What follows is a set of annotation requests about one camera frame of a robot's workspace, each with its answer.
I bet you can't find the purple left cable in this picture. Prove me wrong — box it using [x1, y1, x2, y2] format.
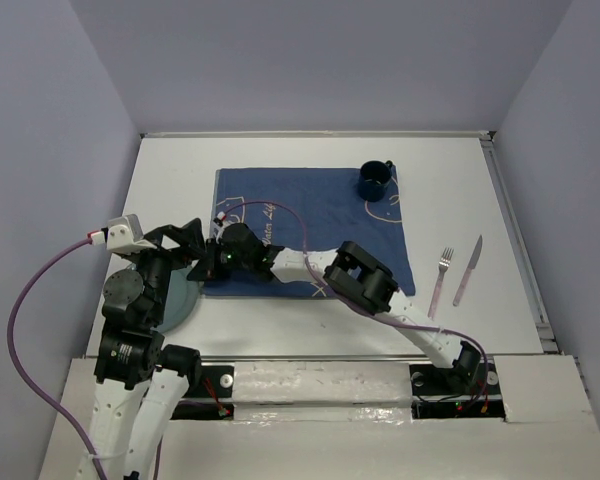
[7, 237, 111, 480]

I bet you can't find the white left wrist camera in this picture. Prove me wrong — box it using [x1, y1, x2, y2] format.
[106, 214, 156, 256]

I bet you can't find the teal plate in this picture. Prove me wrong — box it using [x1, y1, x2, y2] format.
[122, 264, 203, 336]

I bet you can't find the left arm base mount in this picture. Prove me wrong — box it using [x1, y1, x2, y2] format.
[171, 364, 235, 421]

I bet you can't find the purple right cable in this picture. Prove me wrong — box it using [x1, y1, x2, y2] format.
[224, 199, 491, 411]

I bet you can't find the fork with pink handle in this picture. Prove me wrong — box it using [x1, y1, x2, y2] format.
[427, 247, 454, 319]

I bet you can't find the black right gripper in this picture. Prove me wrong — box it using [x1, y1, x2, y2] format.
[189, 235, 253, 277]

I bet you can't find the dark blue mug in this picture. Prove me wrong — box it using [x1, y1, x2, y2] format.
[357, 160, 394, 202]

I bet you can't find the purple cable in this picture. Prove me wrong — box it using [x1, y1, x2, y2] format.
[224, 199, 491, 411]
[7, 237, 111, 480]

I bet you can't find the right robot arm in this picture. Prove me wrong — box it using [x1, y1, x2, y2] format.
[188, 221, 485, 393]

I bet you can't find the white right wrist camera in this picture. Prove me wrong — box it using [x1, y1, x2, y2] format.
[212, 211, 226, 240]

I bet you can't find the aluminium rail frame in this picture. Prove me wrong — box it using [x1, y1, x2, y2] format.
[124, 132, 557, 360]

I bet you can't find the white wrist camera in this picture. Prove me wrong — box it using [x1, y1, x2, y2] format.
[212, 211, 226, 240]
[106, 214, 156, 256]

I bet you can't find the knife with pink handle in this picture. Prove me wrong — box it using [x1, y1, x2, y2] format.
[452, 235, 483, 307]

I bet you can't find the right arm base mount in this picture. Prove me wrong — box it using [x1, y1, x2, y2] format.
[409, 363, 506, 420]

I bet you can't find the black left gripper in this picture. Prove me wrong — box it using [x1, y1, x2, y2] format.
[125, 215, 206, 322]

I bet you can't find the blue cloth placemat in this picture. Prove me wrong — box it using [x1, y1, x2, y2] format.
[213, 168, 416, 296]

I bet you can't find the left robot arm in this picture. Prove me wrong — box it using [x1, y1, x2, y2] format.
[76, 214, 204, 479]

